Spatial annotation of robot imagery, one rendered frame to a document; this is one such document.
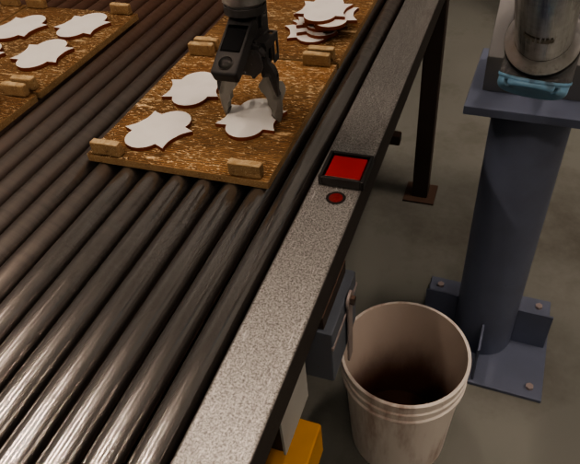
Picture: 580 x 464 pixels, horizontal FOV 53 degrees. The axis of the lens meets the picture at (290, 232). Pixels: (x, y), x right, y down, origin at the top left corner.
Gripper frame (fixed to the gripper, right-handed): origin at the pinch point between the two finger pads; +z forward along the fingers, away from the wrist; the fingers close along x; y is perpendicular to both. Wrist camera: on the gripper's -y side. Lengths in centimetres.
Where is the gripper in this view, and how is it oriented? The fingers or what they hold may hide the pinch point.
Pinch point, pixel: (251, 116)
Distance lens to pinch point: 110.7
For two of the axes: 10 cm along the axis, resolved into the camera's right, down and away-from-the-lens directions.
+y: 3.3, -6.2, 7.1
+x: -9.4, -1.7, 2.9
